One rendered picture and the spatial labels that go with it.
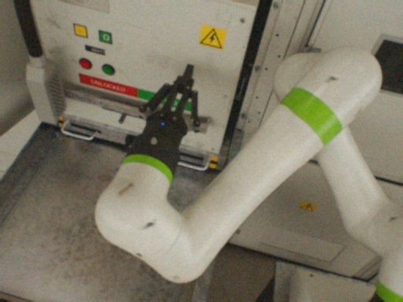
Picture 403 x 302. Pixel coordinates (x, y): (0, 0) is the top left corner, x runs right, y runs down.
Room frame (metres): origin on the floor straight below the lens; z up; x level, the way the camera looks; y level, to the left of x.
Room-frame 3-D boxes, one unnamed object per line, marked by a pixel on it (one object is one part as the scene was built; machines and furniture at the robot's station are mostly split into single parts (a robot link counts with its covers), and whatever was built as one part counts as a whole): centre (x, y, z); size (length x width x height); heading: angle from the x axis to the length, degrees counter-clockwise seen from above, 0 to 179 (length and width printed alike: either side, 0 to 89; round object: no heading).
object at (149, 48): (0.71, 0.19, 1.15); 0.48 x 0.01 x 0.48; 85
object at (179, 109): (0.54, 0.06, 1.23); 0.11 x 0.01 x 0.04; 173
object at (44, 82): (0.66, 0.41, 1.09); 0.08 x 0.05 x 0.17; 175
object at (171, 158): (0.40, 0.08, 1.23); 0.09 x 0.06 x 0.12; 85
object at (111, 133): (0.72, 0.19, 0.89); 0.54 x 0.05 x 0.06; 85
